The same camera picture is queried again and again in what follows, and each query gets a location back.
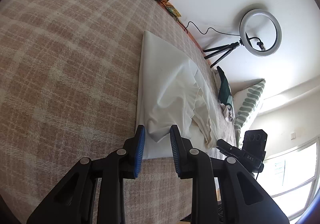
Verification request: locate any white t-shirt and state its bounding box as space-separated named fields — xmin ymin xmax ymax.
xmin=136 ymin=31 xmax=218 ymax=159

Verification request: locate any green white patterned pillow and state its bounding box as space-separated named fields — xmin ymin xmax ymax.
xmin=233 ymin=79 xmax=266 ymax=147

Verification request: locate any dark green folded garment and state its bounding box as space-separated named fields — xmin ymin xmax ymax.
xmin=213 ymin=66 xmax=235 ymax=124

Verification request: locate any small black tripod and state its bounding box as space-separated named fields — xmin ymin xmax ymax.
xmin=203 ymin=42 xmax=241 ymax=68

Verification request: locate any beige plaid bed blanket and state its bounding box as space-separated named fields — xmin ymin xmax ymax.
xmin=1 ymin=0 xmax=217 ymax=223

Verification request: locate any black camera box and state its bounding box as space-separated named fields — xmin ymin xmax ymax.
xmin=242 ymin=129 xmax=267 ymax=160

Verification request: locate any white window frame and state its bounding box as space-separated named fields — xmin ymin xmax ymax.
xmin=258 ymin=137 xmax=319 ymax=223

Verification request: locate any white ring light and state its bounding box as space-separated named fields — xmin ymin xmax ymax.
xmin=239 ymin=9 xmax=283 ymax=57

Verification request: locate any black cable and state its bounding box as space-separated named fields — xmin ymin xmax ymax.
xmin=183 ymin=21 xmax=242 ymax=38

